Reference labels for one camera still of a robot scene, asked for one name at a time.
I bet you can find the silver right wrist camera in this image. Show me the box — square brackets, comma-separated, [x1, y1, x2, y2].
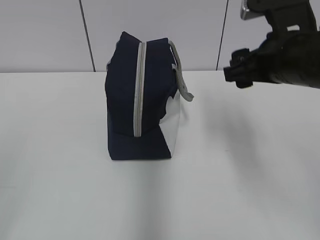
[240, 0, 264, 21]

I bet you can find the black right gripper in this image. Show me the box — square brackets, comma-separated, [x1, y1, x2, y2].
[223, 31, 320, 89]

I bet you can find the navy and white lunch bag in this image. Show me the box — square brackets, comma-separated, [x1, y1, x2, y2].
[104, 32, 194, 161]

